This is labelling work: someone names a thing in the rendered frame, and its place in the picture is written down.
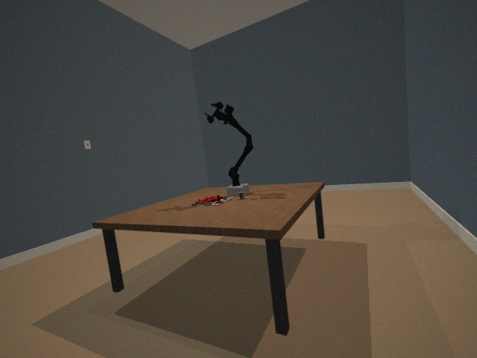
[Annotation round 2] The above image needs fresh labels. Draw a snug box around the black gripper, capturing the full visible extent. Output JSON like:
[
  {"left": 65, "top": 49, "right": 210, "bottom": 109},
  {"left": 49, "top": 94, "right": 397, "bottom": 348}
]
[{"left": 205, "top": 102, "right": 224, "bottom": 124}]

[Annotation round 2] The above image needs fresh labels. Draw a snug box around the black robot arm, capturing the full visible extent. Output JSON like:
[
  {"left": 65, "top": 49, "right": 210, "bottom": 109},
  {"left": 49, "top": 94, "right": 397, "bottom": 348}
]
[{"left": 217, "top": 105, "right": 253, "bottom": 186}]

